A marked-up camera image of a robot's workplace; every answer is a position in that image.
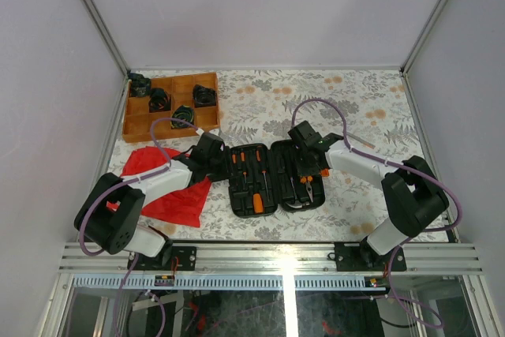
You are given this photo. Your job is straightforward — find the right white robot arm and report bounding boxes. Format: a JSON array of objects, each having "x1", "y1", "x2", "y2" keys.
[{"x1": 288, "y1": 122, "x2": 449, "y2": 270}]

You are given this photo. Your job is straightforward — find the right aluminium corner post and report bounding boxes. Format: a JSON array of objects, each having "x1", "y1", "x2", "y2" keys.
[{"x1": 400, "y1": 0, "x2": 450, "y2": 76}]

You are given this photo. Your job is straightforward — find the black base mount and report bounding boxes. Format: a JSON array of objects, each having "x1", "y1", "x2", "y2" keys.
[
  {"x1": 133, "y1": 245, "x2": 197, "y2": 273},
  {"x1": 327, "y1": 242, "x2": 406, "y2": 272}
]

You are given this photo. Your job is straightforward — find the rolled black tape right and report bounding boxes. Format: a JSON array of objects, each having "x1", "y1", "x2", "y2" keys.
[{"x1": 193, "y1": 84, "x2": 217, "y2": 108}]

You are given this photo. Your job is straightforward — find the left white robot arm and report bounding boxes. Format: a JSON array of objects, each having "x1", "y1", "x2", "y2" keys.
[{"x1": 74, "y1": 132, "x2": 226, "y2": 270}]

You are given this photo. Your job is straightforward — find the black orange grip screwdriver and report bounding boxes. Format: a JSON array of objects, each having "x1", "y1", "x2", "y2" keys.
[{"x1": 256, "y1": 146, "x2": 270, "y2": 200}]

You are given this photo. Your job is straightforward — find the orange handle pliers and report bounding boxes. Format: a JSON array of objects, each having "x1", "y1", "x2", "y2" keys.
[{"x1": 300, "y1": 175, "x2": 313, "y2": 203}]

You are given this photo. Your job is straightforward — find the wooden compartment tray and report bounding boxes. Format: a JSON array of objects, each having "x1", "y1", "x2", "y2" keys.
[{"x1": 122, "y1": 72, "x2": 220, "y2": 143}]

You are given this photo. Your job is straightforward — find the white slotted cable duct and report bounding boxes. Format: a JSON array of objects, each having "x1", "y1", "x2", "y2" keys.
[{"x1": 73, "y1": 274, "x2": 386, "y2": 292}]

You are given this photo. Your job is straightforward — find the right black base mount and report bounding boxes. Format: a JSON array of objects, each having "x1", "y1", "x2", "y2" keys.
[{"x1": 327, "y1": 242, "x2": 406, "y2": 272}]

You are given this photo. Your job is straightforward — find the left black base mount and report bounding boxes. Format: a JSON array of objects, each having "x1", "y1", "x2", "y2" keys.
[{"x1": 133, "y1": 245, "x2": 197, "y2": 273}]

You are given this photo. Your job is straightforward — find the aluminium corner post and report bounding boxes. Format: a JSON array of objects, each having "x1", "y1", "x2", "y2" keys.
[
  {"x1": 81, "y1": 0, "x2": 129, "y2": 76},
  {"x1": 400, "y1": 0, "x2": 450, "y2": 76}
]

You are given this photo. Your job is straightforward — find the black plastic tool case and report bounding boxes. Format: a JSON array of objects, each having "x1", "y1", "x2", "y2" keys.
[{"x1": 226, "y1": 140, "x2": 326, "y2": 219}]

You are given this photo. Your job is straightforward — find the small metal rod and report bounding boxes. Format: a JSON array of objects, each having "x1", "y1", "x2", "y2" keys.
[{"x1": 347, "y1": 133, "x2": 375, "y2": 148}]

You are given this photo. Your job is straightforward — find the rolled black yellow tape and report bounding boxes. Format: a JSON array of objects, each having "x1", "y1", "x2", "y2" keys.
[{"x1": 170, "y1": 105, "x2": 195, "y2": 129}]

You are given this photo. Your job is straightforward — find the aluminium front rail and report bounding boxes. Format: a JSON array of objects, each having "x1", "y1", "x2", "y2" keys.
[{"x1": 58, "y1": 242, "x2": 484, "y2": 275}]

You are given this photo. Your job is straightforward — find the rolled black tape left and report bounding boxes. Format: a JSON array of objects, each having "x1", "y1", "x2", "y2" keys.
[{"x1": 148, "y1": 88, "x2": 171, "y2": 113}]

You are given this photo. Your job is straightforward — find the small precision screwdriver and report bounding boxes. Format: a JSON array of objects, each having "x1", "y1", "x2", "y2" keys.
[{"x1": 231, "y1": 152, "x2": 238, "y2": 178}]

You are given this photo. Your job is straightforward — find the rolled tape in corner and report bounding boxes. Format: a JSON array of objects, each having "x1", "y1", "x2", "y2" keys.
[{"x1": 128, "y1": 72, "x2": 152, "y2": 98}]

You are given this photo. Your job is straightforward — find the large orange handle screwdriver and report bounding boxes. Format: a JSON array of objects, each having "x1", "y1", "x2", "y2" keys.
[{"x1": 252, "y1": 193, "x2": 264, "y2": 214}]

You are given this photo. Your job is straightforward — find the left aluminium corner post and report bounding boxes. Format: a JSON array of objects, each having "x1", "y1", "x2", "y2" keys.
[{"x1": 81, "y1": 0, "x2": 129, "y2": 76}]

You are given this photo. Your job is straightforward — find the small hammer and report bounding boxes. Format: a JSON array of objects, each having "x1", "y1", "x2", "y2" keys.
[{"x1": 289, "y1": 177, "x2": 311, "y2": 210}]

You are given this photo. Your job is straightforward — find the red cloth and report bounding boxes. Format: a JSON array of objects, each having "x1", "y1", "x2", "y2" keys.
[{"x1": 122, "y1": 146, "x2": 211, "y2": 227}]

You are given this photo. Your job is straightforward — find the thin screwdriver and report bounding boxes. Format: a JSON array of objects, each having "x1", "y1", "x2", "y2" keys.
[{"x1": 240, "y1": 150, "x2": 248, "y2": 186}]

